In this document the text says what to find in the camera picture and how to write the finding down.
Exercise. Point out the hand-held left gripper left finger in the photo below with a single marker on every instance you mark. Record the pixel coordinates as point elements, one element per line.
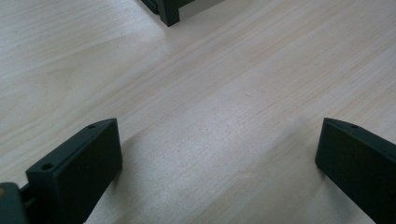
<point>77,174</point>

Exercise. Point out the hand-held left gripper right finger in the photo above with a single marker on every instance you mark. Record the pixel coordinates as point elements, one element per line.
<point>358,168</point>

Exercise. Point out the black two-tier metal shelf rack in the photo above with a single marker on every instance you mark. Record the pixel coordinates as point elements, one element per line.
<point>169,12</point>

